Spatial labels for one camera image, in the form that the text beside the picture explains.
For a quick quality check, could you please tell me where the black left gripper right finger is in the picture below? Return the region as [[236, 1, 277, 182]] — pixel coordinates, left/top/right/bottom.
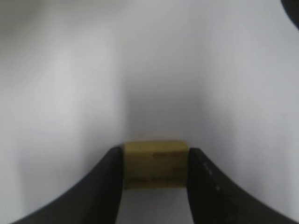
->
[[186, 148, 295, 224]]

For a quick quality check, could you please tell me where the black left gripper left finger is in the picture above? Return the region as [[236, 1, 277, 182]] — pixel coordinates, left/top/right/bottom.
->
[[17, 146, 124, 224]]

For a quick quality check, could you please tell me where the yellow eraser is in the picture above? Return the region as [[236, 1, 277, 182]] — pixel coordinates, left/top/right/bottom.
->
[[123, 141, 189, 189]]

